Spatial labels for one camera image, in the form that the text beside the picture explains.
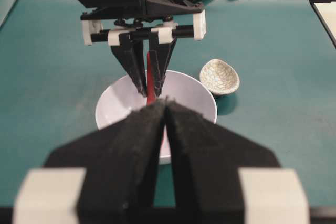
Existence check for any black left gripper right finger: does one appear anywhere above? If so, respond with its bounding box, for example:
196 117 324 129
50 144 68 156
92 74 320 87
164 97 310 224

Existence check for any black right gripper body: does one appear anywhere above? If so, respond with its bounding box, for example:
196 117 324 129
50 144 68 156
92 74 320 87
81 0 206 46

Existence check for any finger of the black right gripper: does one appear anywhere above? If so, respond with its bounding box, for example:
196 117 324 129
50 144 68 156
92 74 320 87
110 33 147 96
149 32 177 95

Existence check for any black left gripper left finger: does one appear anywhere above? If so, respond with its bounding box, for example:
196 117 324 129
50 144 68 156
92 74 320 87
13 98 166 224

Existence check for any pink plastic spoon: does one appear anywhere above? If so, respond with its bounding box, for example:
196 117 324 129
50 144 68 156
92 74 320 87
146 51 165 156

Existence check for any white large bowl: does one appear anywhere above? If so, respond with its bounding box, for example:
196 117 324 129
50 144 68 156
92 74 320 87
94 69 218 166

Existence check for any small speckled ceramic dish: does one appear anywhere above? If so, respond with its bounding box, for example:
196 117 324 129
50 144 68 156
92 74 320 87
199 59 240 96

